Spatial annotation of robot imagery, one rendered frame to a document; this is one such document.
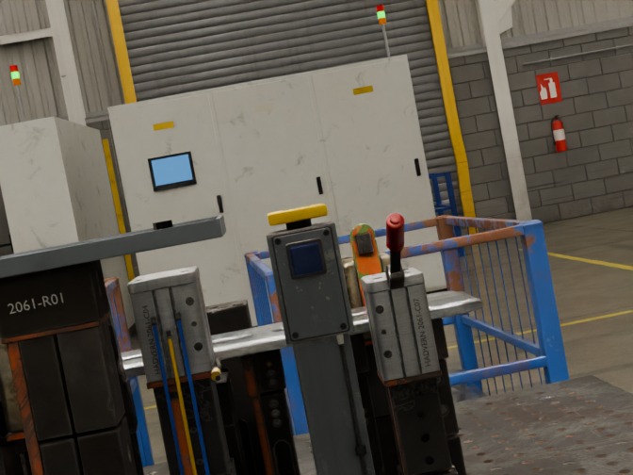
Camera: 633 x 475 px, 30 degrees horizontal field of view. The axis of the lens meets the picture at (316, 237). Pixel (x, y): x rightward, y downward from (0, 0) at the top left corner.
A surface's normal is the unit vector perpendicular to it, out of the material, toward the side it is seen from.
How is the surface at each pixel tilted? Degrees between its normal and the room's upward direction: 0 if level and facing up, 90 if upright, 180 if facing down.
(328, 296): 90
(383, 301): 90
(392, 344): 90
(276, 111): 90
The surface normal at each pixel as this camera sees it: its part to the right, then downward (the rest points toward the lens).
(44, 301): 0.05, 0.04
